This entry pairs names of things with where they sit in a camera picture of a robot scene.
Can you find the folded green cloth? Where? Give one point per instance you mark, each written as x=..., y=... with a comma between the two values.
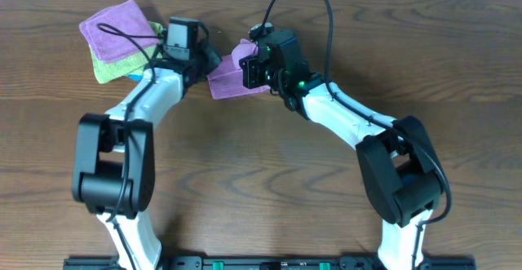
x=130, y=65

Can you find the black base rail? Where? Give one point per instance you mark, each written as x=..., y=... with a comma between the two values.
x=347, y=262

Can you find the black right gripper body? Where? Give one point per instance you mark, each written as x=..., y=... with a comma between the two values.
x=261, y=74

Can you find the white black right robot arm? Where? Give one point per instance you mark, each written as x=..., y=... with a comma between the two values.
x=401, y=173

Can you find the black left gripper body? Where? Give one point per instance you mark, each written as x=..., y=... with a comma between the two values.
x=204, y=62

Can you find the folded purple cloth on stack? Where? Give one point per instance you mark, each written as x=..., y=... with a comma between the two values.
x=106, y=31

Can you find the purple microfiber cloth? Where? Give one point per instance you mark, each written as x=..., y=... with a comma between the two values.
x=226, y=81

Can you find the folded blue cloth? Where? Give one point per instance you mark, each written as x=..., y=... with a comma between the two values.
x=135, y=77

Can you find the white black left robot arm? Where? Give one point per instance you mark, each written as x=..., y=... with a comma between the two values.
x=114, y=167

